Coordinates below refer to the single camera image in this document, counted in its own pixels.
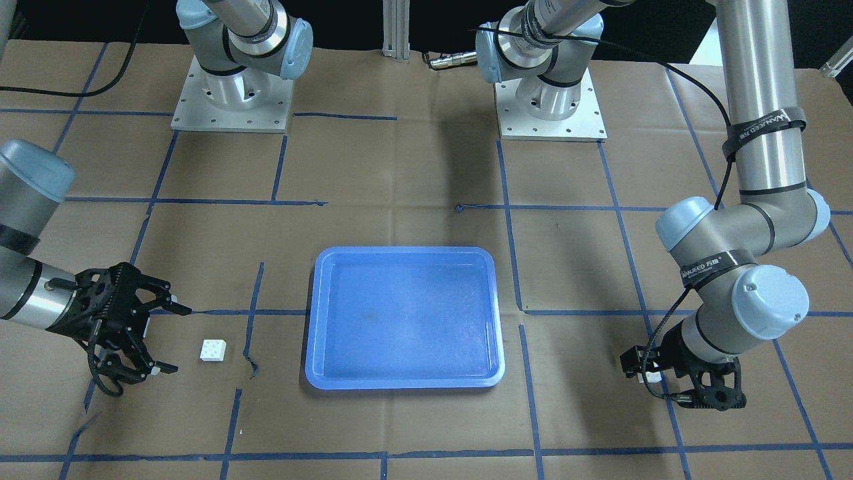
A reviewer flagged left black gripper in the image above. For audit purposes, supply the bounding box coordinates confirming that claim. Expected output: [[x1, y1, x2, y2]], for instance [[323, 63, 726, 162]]
[[620, 324, 746, 411]]

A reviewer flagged blue plastic tray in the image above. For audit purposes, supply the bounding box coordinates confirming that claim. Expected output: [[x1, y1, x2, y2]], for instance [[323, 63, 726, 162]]
[[305, 246, 506, 390]]

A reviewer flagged aluminium frame post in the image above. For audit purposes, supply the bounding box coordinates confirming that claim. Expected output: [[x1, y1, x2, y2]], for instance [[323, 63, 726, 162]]
[[382, 0, 411, 63]]

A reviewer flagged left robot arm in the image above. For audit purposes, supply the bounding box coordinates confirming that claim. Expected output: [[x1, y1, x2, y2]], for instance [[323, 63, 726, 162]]
[[476, 1, 831, 411]]

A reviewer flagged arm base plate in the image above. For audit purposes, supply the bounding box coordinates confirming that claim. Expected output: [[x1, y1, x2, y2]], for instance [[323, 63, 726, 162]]
[[494, 69, 608, 142], [171, 57, 295, 134]]

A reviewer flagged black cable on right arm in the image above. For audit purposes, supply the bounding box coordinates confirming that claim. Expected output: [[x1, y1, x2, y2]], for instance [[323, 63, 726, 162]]
[[0, 0, 151, 94]]

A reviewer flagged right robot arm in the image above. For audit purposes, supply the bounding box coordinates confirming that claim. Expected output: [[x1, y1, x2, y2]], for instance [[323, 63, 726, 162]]
[[1, 1, 314, 396]]

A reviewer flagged white block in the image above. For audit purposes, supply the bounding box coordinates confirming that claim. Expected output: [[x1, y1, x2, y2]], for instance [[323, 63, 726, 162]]
[[199, 339, 227, 363], [636, 371, 663, 383]]

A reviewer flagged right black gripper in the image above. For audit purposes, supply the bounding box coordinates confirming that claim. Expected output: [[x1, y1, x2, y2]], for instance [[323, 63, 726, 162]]
[[46, 262, 193, 385]]

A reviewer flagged metal connector plug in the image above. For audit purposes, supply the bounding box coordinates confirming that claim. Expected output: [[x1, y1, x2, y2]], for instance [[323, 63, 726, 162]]
[[426, 51, 477, 71]]

